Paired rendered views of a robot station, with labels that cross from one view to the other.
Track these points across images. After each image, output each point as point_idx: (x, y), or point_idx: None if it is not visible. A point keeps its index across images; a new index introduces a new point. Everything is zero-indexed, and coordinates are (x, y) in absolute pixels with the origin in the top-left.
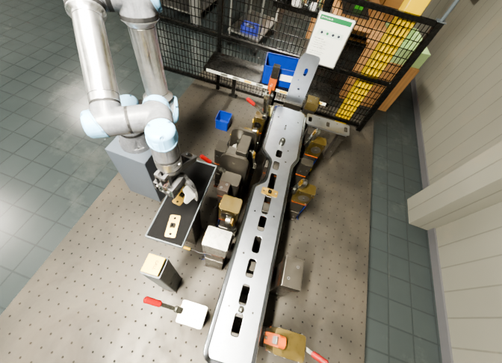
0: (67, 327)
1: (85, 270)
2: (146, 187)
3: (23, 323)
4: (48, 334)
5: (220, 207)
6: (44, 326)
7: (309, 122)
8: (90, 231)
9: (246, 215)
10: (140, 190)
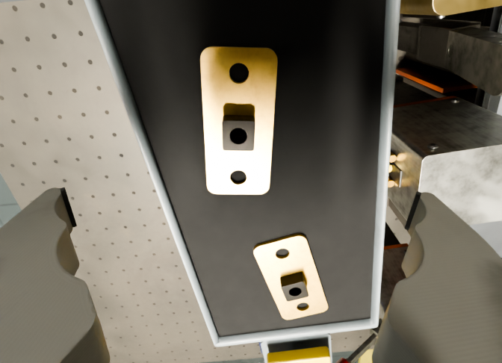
0: (158, 270)
1: (104, 211)
2: None
3: (102, 285)
4: (143, 282)
5: (442, 5)
6: (128, 278)
7: None
8: (32, 154)
9: None
10: None
